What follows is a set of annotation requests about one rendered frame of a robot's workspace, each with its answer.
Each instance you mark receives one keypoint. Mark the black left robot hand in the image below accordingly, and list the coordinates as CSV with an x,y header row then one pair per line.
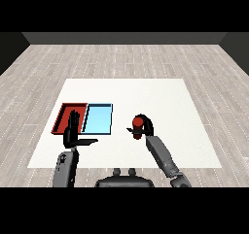
x,y
70,135

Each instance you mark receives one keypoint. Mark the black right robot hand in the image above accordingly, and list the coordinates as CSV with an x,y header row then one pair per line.
x,y
148,126

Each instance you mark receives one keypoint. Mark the red can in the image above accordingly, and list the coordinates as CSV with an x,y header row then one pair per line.
x,y
138,125

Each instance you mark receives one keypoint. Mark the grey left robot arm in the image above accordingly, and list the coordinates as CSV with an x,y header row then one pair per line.
x,y
65,168

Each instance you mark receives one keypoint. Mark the red shallow open box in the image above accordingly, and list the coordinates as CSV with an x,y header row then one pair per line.
x,y
64,119

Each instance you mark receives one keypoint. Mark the light blue shallow open box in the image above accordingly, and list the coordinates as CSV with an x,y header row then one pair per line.
x,y
97,118

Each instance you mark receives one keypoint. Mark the dark grey robot body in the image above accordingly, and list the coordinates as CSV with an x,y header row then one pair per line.
x,y
124,180

